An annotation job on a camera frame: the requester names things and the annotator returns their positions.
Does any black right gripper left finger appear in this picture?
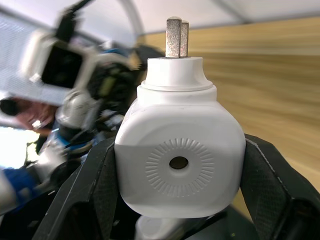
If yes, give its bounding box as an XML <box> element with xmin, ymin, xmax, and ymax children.
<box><xmin>32</xmin><ymin>137</ymin><xmax>138</xmax><ymax>240</ymax></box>

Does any white mosquito repellent heater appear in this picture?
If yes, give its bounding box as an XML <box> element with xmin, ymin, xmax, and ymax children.
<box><xmin>114</xmin><ymin>16</ymin><xmax>246</xmax><ymax>218</ymax></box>

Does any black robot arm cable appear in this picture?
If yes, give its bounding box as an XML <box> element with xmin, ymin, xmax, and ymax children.
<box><xmin>56</xmin><ymin>0</ymin><xmax>98</xmax><ymax>45</ymax></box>

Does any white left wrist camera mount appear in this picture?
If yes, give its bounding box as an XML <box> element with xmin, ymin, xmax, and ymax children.
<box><xmin>21</xmin><ymin>29</ymin><xmax>99</xmax><ymax>92</ymax></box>

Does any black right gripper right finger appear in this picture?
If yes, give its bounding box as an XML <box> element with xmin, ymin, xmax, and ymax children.
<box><xmin>239</xmin><ymin>133</ymin><xmax>320</xmax><ymax>240</ymax></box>

